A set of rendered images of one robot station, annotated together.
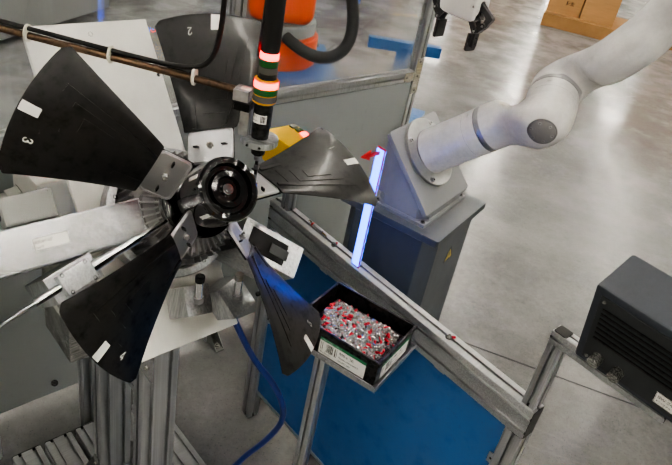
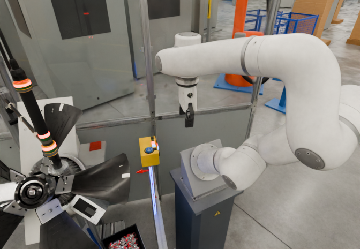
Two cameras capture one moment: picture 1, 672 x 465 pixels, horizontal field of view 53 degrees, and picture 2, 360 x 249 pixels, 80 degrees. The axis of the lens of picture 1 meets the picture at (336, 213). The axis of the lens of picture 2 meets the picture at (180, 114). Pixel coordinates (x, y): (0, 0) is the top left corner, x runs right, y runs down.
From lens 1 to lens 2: 104 cm
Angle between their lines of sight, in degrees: 28
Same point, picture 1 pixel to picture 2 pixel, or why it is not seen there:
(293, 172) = (87, 180)
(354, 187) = (115, 193)
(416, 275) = (193, 221)
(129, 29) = (63, 100)
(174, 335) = not seen: hidden behind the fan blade
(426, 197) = (197, 186)
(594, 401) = not seen: outside the picture
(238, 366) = (163, 214)
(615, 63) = (267, 156)
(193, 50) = (51, 119)
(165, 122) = (70, 140)
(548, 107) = (231, 170)
